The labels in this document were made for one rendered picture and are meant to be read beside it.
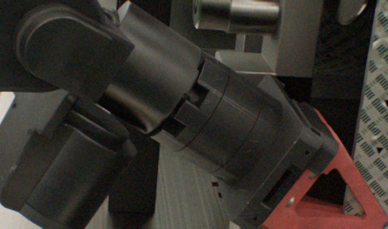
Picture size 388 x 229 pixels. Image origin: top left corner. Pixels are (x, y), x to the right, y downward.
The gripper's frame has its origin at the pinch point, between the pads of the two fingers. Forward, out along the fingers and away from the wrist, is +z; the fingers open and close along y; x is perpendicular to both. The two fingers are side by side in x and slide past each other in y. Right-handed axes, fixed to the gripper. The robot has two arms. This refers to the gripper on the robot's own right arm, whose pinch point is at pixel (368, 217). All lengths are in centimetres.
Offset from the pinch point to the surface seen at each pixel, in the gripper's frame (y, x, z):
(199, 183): -41.3, -16.9, 4.7
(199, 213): -33.6, -17.3, 4.0
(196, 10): -10.1, 3.3, -14.1
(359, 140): 0.3, 3.6, -3.9
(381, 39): 0.3, 9.0, -6.7
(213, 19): -7.8, 3.7, -13.3
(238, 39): -41.3, -0.4, -1.8
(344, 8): -4.4, 9.2, -7.9
